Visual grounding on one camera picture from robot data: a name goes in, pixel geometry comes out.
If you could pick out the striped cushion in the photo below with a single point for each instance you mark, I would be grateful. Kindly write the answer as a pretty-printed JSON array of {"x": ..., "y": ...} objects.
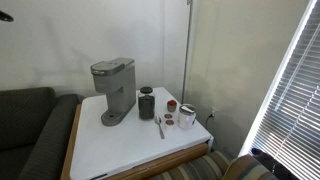
[{"x": 248, "y": 170}]

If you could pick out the metal pole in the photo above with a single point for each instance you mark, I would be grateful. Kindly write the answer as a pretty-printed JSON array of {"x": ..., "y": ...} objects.
[{"x": 187, "y": 50}]

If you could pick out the grey coffeemaker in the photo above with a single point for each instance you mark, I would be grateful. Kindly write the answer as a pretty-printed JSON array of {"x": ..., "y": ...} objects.
[{"x": 116, "y": 86}]

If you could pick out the white window blinds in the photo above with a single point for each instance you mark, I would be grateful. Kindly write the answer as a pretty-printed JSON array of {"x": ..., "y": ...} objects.
[{"x": 296, "y": 110}]

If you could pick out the glass coffee jar black lid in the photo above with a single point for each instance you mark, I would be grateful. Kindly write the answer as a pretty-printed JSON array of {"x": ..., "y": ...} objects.
[{"x": 146, "y": 106}]

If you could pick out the white coffee pod red top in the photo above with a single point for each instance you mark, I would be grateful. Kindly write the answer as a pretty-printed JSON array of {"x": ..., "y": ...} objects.
[
  {"x": 168, "y": 116},
  {"x": 170, "y": 124}
]

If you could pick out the white window frame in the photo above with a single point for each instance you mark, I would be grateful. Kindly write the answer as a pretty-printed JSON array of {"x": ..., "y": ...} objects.
[{"x": 273, "y": 90}]

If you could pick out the white wall outlet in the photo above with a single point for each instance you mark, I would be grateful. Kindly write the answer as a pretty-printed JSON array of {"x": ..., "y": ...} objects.
[{"x": 213, "y": 110}]

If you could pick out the metal spoon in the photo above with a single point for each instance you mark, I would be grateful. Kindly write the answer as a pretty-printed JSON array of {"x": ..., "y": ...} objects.
[{"x": 158, "y": 120}]

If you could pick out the small brown cup red lid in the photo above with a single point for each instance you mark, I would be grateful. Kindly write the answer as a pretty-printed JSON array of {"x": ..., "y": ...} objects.
[{"x": 171, "y": 106}]

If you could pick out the dark grey sofa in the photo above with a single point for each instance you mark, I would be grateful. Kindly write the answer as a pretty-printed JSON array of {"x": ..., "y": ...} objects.
[{"x": 26, "y": 133}]

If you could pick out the striped sofa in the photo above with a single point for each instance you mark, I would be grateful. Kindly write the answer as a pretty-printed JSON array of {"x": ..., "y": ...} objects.
[{"x": 196, "y": 168}]

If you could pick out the white mug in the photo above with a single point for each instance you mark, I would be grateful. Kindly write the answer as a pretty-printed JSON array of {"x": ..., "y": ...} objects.
[{"x": 186, "y": 119}]

